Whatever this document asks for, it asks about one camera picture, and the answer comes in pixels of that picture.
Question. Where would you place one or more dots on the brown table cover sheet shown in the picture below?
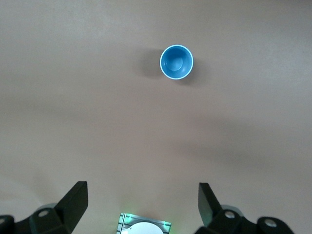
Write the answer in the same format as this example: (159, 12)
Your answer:
(73, 102)

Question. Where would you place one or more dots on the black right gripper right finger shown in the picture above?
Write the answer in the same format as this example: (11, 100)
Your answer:
(209, 212)

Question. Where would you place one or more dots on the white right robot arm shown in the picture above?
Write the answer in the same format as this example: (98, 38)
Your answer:
(143, 229)

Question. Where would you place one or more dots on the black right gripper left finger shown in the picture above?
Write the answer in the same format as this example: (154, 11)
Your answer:
(68, 209)

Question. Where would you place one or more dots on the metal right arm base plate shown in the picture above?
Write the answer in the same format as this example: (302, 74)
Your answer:
(125, 219)

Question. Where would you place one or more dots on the blue plastic cup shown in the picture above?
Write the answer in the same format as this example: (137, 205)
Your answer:
(176, 62)

